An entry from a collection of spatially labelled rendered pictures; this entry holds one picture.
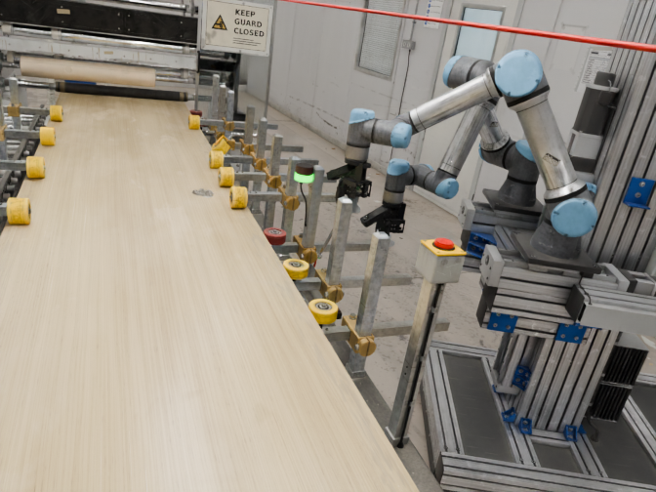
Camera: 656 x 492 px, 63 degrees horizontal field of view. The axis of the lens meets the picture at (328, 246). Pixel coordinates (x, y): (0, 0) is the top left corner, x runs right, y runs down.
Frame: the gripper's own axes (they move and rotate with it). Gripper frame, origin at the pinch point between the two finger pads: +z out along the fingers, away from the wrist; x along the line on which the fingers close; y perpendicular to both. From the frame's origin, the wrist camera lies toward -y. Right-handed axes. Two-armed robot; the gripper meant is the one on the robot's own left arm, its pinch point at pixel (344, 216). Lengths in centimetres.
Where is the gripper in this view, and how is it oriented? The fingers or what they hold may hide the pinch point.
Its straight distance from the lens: 179.4
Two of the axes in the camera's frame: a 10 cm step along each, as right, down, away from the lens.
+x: 7.5, -1.6, 6.4
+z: -1.2, 9.2, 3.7
